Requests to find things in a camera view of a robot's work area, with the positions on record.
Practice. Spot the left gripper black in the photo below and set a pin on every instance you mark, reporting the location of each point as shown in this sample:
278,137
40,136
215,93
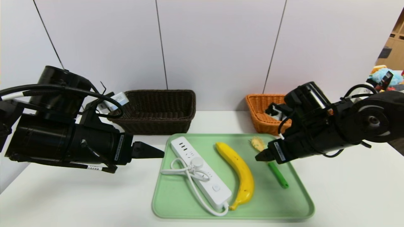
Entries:
124,148

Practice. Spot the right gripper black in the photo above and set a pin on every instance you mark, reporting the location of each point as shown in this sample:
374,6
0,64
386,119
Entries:
279,152

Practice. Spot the yellow banana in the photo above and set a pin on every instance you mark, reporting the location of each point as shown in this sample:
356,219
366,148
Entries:
241,173

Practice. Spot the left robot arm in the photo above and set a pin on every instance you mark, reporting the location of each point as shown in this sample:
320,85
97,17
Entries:
44,138

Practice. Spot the dark brown wicker basket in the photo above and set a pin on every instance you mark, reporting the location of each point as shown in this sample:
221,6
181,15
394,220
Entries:
157,123

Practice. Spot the orange wicker basket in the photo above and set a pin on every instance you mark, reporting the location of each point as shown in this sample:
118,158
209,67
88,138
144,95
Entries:
262,121

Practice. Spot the light green plastic tray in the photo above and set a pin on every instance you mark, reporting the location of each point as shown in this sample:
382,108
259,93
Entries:
274,201

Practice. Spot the blue plush toy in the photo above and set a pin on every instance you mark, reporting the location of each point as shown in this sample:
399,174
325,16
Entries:
380,75

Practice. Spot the orange toy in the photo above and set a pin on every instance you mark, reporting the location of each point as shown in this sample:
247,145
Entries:
377,68

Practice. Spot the black upright box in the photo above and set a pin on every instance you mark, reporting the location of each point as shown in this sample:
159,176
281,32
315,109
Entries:
385,79

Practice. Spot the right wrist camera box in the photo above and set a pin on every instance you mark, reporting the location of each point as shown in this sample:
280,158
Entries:
277,113

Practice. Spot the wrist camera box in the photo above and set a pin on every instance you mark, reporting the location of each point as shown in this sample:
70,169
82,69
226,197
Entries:
277,113
118,99

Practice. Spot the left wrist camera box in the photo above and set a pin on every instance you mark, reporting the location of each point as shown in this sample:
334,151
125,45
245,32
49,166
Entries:
118,99

